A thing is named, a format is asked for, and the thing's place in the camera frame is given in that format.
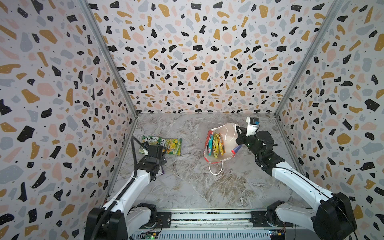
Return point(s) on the right circuit board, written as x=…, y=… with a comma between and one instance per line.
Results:
x=277, y=234

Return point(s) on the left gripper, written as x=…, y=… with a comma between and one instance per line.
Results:
x=162, y=160

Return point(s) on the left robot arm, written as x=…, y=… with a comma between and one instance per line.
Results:
x=119, y=219

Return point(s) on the purple snack packet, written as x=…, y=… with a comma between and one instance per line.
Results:
x=161, y=171

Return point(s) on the orange snack packet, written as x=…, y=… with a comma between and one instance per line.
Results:
x=221, y=144

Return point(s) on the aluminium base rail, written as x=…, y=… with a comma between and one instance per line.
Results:
x=221, y=224

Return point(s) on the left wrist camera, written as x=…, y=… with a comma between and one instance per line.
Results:
x=156, y=151

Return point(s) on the yellow green Fox's candy bag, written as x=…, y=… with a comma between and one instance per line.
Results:
x=173, y=146

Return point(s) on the left circuit board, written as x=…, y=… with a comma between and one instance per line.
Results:
x=148, y=235

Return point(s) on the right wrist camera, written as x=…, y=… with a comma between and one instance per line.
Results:
x=253, y=125

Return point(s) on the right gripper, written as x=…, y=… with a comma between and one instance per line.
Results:
x=244, y=137

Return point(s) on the circuit board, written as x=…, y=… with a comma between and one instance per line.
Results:
x=277, y=234
x=148, y=235

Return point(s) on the green snack packet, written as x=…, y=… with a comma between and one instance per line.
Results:
x=151, y=140

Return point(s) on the yellow snack packet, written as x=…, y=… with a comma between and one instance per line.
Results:
x=216, y=145

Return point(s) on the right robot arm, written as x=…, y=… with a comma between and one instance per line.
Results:
x=330, y=215

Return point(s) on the red paper bag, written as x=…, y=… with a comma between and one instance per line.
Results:
x=228, y=131

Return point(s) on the teal snack packet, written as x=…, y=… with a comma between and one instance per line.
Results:
x=210, y=144

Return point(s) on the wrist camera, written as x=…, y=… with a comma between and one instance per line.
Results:
x=156, y=151
x=253, y=125

